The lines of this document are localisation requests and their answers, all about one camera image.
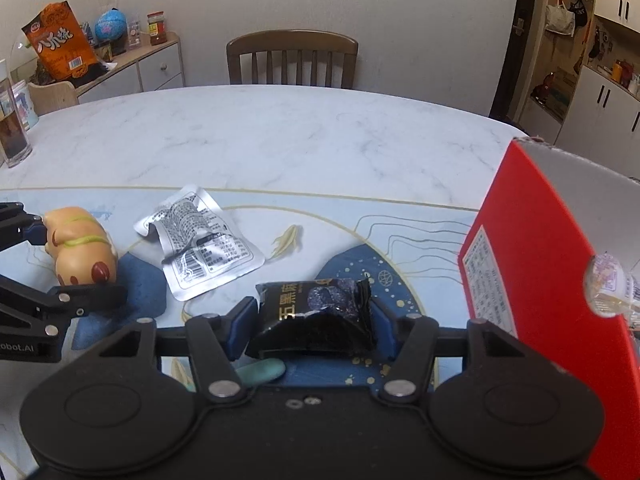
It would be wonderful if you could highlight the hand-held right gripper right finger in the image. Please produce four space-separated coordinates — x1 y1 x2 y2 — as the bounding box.
372 301 521 402

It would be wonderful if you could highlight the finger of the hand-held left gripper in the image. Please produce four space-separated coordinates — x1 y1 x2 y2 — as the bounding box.
0 272 128 339
0 201 49 252

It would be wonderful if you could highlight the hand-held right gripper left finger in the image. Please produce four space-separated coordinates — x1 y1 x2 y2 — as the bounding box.
97 296 258 401

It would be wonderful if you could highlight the tan pig toy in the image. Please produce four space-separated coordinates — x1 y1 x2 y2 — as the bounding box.
42 206 119 287

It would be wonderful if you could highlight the black snack packet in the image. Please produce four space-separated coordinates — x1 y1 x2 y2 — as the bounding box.
247 276 377 361

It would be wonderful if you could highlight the red cardboard box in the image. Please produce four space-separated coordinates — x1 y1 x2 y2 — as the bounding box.
458 137 640 480

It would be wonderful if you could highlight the clear packet with round bun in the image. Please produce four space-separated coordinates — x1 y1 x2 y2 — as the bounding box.
584 252 640 331

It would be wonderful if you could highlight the white marble desktop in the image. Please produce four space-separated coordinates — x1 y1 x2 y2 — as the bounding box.
0 85 531 480

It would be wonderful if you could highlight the teal silicone stick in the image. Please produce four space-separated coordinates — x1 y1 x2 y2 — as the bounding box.
235 358 287 386

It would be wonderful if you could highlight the silver foil packet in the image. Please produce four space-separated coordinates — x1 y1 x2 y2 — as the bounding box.
134 185 266 302

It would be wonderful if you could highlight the clear plastic container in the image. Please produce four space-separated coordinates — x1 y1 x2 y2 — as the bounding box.
12 80 40 131

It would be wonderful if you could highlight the light wooden chair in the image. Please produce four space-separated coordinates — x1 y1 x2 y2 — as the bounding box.
27 80 80 117

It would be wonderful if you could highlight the orange snack bag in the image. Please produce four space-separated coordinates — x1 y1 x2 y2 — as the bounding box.
21 2 97 81

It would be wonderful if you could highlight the white sideboard cabinet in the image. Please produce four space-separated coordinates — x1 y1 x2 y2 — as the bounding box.
75 31 185 106

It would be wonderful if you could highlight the small blue globe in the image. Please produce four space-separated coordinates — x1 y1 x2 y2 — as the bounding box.
95 8 127 53

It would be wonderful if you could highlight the red sauce jar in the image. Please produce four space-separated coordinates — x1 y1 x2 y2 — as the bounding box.
147 11 167 46

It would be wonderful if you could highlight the brown wooden chair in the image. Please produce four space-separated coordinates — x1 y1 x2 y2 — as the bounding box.
226 30 359 91

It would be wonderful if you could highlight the white lower cabinet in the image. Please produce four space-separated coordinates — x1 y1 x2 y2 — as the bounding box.
555 65 640 161

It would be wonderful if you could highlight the dark wooden door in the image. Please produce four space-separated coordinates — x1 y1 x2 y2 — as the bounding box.
487 0 553 131

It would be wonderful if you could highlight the white tote bag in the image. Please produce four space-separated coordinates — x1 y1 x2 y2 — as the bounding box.
544 2 576 37

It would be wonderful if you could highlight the black hanging bag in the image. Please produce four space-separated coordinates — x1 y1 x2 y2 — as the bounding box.
567 0 592 28

